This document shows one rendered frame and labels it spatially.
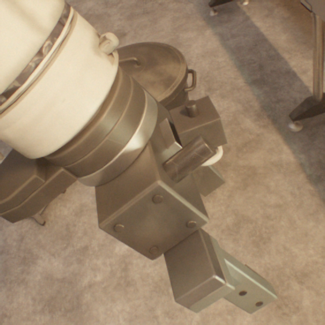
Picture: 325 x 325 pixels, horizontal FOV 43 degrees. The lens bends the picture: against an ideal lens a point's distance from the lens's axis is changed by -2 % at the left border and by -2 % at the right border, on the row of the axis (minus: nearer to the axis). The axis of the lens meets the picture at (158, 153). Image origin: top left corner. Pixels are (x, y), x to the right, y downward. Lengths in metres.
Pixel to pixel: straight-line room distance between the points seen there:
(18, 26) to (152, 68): 1.47
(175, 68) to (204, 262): 1.45
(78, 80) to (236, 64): 2.49
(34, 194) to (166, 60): 1.46
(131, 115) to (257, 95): 2.21
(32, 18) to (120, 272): 1.74
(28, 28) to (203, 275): 0.16
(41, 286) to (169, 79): 1.10
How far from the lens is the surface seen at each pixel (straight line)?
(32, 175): 0.27
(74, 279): 1.98
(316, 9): 1.79
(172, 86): 1.61
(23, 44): 0.21
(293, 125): 2.23
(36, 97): 0.22
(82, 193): 2.25
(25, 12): 0.22
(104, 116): 0.24
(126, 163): 0.25
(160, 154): 0.26
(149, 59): 1.73
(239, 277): 0.30
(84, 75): 0.22
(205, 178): 0.41
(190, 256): 0.26
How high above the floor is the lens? 1.60
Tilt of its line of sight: 45 degrees down
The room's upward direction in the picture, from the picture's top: 21 degrees counter-clockwise
